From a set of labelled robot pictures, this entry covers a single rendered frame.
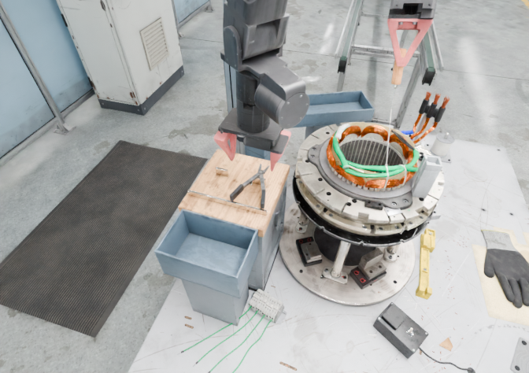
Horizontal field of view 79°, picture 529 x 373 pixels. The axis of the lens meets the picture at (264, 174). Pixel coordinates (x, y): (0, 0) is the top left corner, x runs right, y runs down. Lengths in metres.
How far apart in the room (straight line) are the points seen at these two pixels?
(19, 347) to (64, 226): 0.67
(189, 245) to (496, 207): 0.98
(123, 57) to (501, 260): 2.55
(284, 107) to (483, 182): 1.01
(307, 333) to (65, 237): 1.68
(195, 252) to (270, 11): 0.49
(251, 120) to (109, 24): 2.24
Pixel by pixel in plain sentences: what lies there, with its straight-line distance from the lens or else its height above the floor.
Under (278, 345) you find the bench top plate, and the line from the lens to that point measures 0.84.
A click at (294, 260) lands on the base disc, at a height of 0.80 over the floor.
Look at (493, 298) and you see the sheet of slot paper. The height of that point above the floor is 0.78.
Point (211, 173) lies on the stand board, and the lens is 0.75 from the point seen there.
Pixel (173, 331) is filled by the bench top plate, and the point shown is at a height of 0.78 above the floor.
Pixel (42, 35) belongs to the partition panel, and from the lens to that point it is 2.95.
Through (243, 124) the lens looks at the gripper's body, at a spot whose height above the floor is 1.27.
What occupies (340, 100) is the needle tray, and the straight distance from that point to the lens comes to 1.07.
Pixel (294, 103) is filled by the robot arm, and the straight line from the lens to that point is 0.45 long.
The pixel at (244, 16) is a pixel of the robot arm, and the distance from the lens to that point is 0.43.
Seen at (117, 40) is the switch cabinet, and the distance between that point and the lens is 2.72.
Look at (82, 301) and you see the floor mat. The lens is 1.94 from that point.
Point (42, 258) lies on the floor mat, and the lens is 2.20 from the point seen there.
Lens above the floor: 1.58
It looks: 45 degrees down
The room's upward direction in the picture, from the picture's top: straight up
